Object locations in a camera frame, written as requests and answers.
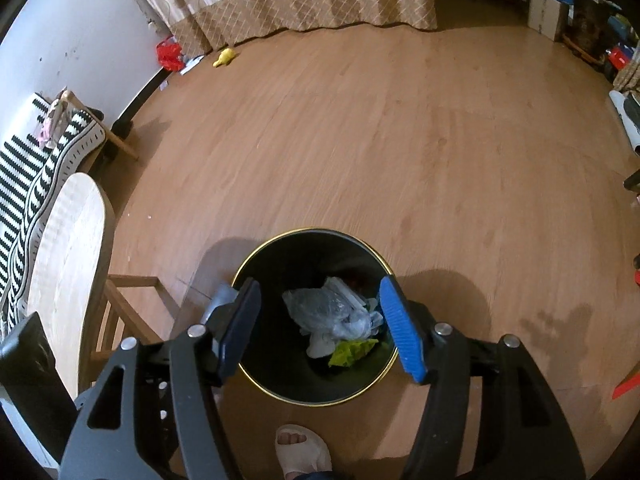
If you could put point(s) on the red box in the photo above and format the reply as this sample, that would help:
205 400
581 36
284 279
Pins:
620 57

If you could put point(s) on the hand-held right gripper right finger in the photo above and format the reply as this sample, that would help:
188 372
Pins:
400 330

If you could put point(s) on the round wooden table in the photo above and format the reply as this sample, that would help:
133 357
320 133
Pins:
70 260

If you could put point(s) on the cardboard box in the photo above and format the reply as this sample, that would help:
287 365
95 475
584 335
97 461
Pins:
545 15

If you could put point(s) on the red flat object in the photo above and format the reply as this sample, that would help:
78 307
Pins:
627 385

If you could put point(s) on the black bin with gold rim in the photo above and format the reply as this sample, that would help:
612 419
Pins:
280 360

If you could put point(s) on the yellow-green wrapper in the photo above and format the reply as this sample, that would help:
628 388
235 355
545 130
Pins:
350 352

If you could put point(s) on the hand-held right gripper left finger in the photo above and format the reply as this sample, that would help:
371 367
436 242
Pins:
242 320

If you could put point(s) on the white flat item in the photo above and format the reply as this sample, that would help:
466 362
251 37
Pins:
627 120

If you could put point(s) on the yellow toy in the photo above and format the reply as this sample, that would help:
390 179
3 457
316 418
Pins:
225 57

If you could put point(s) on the clear plastic bag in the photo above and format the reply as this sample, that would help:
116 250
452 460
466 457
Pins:
325 310

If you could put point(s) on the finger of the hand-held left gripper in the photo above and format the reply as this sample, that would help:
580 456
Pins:
220 302

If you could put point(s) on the pink cloth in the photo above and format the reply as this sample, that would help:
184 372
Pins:
50 120

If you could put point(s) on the black white striped blanket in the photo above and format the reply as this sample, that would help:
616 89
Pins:
25 180

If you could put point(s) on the red plastic bag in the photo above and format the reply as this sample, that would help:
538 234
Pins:
170 55

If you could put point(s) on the white paper scrap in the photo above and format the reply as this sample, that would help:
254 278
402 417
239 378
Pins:
190 65

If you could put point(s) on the beige patterned curtain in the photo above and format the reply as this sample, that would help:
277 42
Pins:
300 0

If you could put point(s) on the wooden sofa frame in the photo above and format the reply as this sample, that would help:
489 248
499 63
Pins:
122 145

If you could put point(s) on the person's foot in white slipper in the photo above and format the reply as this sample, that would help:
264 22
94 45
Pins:
302 452

